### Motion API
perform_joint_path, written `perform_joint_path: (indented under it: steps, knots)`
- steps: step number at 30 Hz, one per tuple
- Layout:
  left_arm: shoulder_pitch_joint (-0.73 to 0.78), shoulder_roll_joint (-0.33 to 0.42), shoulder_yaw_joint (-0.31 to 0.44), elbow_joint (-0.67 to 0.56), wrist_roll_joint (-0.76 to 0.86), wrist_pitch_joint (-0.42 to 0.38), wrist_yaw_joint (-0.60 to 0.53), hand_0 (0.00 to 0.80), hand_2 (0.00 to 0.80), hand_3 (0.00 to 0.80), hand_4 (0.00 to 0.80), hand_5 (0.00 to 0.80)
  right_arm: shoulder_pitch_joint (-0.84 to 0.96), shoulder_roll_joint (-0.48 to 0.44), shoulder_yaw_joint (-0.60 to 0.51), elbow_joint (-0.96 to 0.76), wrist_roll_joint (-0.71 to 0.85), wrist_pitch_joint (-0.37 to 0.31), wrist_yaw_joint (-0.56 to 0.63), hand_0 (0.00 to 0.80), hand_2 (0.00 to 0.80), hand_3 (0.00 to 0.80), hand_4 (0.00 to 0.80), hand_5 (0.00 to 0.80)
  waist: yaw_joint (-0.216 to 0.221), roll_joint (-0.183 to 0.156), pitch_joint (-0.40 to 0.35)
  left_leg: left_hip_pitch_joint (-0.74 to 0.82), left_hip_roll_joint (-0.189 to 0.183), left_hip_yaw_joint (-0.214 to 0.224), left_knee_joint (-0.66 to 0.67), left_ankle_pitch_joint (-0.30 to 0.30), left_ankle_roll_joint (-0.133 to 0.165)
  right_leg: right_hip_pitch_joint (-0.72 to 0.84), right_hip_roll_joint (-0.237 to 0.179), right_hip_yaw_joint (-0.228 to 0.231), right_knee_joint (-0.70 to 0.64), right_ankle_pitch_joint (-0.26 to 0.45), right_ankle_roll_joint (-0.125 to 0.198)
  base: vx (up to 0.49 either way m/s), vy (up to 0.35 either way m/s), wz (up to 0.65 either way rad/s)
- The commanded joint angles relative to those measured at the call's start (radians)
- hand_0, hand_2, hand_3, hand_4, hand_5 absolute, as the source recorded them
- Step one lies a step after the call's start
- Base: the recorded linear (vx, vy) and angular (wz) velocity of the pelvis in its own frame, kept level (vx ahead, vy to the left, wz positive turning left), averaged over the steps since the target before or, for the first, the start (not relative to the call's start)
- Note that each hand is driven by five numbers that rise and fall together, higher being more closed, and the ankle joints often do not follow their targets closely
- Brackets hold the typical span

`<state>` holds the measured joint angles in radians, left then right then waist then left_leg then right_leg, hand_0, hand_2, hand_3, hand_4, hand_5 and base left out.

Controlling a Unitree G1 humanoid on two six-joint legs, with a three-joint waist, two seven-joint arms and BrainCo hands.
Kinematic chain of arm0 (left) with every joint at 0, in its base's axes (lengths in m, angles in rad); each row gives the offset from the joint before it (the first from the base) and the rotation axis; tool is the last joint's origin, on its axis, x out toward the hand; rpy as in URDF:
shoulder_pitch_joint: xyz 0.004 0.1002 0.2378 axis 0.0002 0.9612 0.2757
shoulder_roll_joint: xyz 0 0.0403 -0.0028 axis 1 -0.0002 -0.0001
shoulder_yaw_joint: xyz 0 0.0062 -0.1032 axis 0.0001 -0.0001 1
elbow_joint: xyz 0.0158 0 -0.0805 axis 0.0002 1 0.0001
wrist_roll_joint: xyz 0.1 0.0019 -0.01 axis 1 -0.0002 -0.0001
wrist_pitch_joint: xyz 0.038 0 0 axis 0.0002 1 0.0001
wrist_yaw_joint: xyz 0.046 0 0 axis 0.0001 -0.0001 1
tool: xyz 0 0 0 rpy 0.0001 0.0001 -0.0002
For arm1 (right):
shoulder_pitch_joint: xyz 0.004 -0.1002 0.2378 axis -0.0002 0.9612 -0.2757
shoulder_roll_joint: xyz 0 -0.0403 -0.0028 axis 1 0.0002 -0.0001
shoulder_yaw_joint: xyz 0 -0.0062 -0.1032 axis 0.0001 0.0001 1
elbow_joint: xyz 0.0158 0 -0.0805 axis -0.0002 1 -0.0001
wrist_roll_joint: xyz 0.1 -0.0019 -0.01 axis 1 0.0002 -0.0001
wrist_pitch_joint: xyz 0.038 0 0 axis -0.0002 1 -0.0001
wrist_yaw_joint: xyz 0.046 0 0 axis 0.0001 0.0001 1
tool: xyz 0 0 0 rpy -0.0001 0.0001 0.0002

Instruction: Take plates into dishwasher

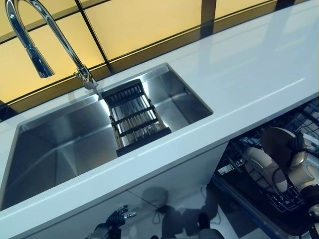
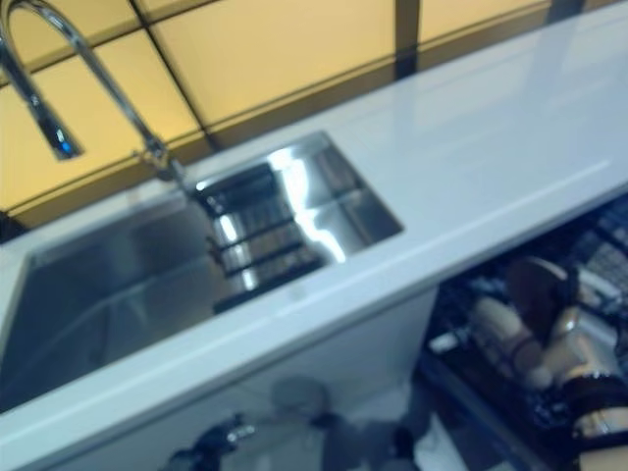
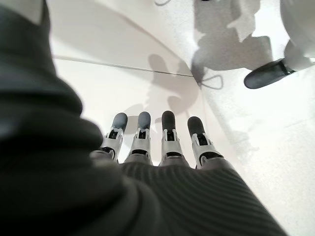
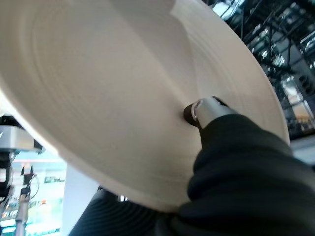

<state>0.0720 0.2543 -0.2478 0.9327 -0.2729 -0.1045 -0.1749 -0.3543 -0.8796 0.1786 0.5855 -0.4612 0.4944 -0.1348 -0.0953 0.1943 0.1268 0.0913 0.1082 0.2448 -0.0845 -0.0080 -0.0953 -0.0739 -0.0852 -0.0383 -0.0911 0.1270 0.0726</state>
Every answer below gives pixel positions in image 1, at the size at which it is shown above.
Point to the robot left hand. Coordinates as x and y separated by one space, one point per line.
117 217

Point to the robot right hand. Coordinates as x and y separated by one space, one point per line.
300 155

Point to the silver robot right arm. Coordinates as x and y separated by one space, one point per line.
309 174

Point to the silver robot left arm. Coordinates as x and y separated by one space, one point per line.
102 232

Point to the black built-in dishwasher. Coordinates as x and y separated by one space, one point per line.
239 206

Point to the white dishes in rack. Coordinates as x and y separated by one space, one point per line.
249 149

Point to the robot thumb with black tip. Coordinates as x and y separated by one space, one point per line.
204 220

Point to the stainless steel sink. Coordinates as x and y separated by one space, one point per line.
62 139

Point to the black sink dish rack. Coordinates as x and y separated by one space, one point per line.
134 117

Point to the chrome pull-down kitchen faucet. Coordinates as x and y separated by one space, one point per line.
62 37

